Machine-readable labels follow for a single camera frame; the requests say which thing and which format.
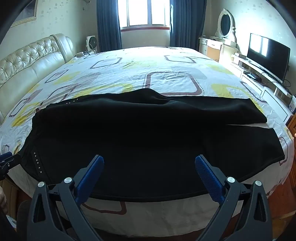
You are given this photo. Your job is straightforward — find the window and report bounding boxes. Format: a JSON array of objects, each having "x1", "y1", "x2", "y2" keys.
[{"x1": 118, "y1": 0, "x2": 171, "y2": 29}]

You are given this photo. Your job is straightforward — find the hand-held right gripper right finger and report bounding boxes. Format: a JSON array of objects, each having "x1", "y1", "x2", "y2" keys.
[{"x1": 195, "y1": 155, "x2": 271, "y2": 241}]

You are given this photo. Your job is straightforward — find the black pants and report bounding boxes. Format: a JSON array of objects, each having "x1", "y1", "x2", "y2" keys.
[{"x1": 20, "y1": 89, "x2": 285, "y2": 202}]

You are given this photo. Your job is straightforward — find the cream tufted leather headboard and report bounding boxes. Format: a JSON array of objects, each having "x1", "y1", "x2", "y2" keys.
[{"x1": 0, "y1": 33, "x2": 75, "y2": 126}]

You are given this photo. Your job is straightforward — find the black flat television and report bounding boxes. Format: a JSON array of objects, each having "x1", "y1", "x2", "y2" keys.
[{"x1": 247, "y1": 33, "x2": 291, "y2": 84}]

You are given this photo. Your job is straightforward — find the white fan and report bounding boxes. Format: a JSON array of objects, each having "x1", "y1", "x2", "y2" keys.
[{"x1": 85, "y1": 35, "x2": 97, "y2": 52}]

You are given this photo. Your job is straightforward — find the white television stand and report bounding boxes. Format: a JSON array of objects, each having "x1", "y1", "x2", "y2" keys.
[{"x1": 231, "y1": 52, "x2": 295, "y2": 121}]

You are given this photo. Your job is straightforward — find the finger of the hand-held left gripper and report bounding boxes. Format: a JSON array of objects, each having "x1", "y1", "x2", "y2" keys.
[{"x1": 0, "y1": 152, "x2": 21, "y2": 180}]

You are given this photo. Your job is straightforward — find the bed with patterned sheet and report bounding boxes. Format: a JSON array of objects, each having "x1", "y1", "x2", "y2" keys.
[{"x1": 0, "y1": 46, "x2": 296, "y2": 237}]

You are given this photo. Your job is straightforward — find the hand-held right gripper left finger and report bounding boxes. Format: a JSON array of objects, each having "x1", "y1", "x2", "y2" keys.
[{"x1": 27, "y1": 155, "x2": 104, "y2": 241}]

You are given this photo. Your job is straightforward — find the dark blue curtain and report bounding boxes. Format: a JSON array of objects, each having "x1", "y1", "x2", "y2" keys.
[
  {"x1": 169, "y1": 0, "x2": 207, "y2": 48},
  {"x1": 96, "y1": 0, "x2": 122, "y2": 52}
]

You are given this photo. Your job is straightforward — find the wooden drawer cabinet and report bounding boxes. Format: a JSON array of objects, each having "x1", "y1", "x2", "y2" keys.
[{"x1": 287, "y1": 113, "x2": 296, "y2": 144}]

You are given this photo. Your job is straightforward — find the white oval vanity mirror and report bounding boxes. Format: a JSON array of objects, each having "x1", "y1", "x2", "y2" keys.
[{"x1": 216, "y1": 8, "x2": 237, "y2": 43}]

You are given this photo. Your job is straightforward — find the white dressing table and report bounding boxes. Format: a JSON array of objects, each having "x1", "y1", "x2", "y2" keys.
[{"x1": 198, "y1": 36, "x2": 238, "y2": 62}]

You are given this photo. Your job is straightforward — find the framed wall picture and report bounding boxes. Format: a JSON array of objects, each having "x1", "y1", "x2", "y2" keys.
[{"x1": 9, "y1": 0, "x2": 38, "y2": 28}]

